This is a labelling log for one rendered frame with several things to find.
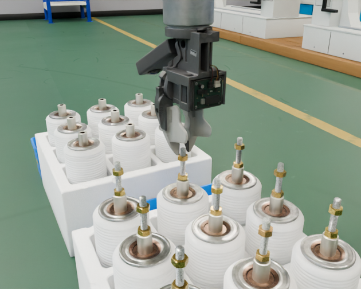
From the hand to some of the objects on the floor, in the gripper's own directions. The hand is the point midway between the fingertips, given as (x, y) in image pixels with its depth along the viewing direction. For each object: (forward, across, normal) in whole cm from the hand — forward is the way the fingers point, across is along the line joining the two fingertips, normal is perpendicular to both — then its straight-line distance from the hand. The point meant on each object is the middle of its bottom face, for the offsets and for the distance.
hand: (180, 144), depth 67 cm
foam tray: (+35, +6, +41) cm, 54 cm away
